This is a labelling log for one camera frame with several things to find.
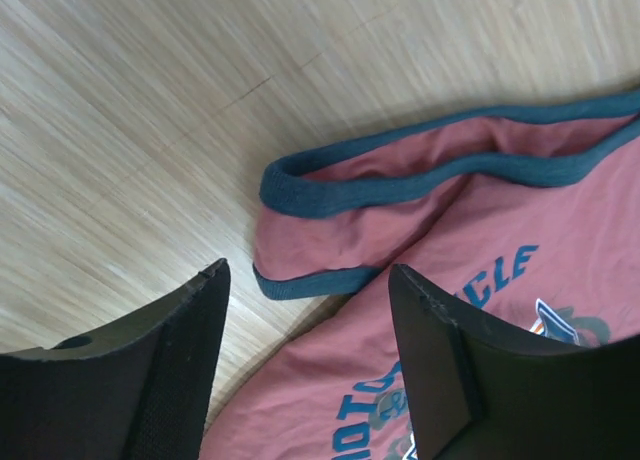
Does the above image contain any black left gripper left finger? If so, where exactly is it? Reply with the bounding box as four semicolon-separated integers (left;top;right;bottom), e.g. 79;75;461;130
1;259;230;459

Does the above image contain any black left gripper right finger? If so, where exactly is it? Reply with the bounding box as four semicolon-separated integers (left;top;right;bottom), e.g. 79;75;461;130
389;265;639;459

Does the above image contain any red graphic tank top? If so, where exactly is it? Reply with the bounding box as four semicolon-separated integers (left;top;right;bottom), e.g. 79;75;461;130
200;91;639;459

